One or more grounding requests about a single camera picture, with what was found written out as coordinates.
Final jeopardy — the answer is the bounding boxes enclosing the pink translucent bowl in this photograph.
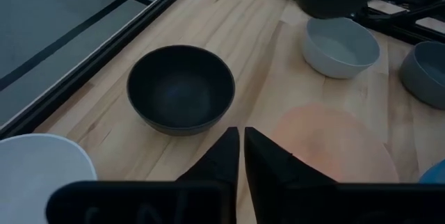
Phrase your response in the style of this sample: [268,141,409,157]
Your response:
[270,102,401,184]

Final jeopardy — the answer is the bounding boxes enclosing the grey bowl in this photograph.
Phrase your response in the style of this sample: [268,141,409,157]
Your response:
[398,40,445,111]

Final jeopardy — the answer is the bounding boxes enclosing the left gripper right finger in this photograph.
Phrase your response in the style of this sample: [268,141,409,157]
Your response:
[244,126,337,200]

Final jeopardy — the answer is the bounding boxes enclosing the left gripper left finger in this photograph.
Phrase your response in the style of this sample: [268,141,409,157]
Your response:
[176,126,241,186]

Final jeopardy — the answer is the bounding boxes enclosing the blue translucent bowl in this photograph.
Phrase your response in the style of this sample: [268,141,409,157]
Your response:
[419,159,445,184]

